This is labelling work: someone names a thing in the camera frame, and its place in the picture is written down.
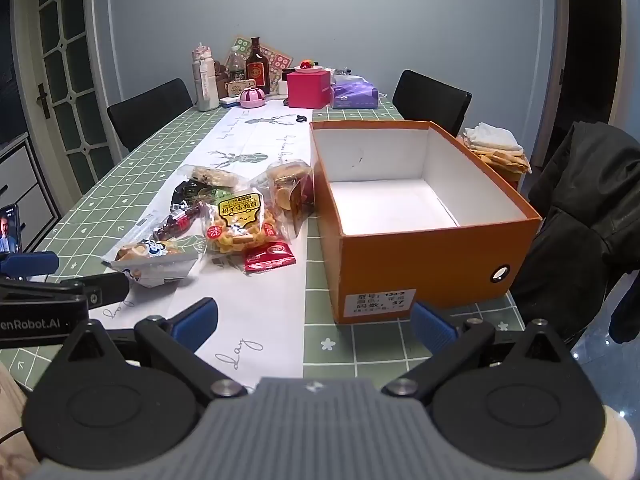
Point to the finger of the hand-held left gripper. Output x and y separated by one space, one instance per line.
30 263
105 287

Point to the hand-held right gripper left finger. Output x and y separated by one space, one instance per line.
195 320

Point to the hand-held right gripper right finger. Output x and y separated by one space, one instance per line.
432 325

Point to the white blue bread packet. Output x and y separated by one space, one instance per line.
150 262

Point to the orange cardboard box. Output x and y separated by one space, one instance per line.
420 270

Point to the red spicy snack packet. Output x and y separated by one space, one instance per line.
175 222

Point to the small red snack packet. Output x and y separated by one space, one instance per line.
267 256

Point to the yellow label cracker packet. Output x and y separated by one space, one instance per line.
240 220

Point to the clear colourful cookie packet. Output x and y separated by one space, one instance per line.
287 185

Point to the person's right forearm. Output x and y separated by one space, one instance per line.
622 445

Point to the smartphone with lit screen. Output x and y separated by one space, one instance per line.
10 227

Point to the person's beige clothing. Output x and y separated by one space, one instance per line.
15 400

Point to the green checked tablecloth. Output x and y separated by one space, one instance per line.
150 170

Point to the clear wrapped candy packet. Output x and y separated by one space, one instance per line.
192 194

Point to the clear nut bar packet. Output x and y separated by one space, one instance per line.
212 176

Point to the orange red stool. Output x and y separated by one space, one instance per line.
511 178

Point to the yellow patterned folded cloth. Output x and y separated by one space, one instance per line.
502 159

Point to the black chair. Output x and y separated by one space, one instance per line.
430 97
150 110

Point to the white deer print runner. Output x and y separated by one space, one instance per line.
250 140

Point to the dark blue cloth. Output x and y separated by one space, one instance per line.
625 315

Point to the black jacket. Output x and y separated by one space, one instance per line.
585 200

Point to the white folded cloth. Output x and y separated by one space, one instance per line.
492 135

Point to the white glass pane door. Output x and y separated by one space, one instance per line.
65 60

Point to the pink round gadget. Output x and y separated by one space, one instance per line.
251 97

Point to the white water bottle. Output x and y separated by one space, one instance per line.
205 80

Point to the purple tissue pack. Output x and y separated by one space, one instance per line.
355 95

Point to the pink square box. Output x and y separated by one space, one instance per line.
309 90

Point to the clear plastic bottle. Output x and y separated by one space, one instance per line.
235 62

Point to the brown bottle red label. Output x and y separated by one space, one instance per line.
257 67

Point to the white plastic pack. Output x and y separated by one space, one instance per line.
350 78

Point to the beige dotted card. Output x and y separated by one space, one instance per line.
279 58

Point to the small red yellow toy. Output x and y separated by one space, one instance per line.
307 66

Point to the green dotted card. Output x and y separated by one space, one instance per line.
241 43

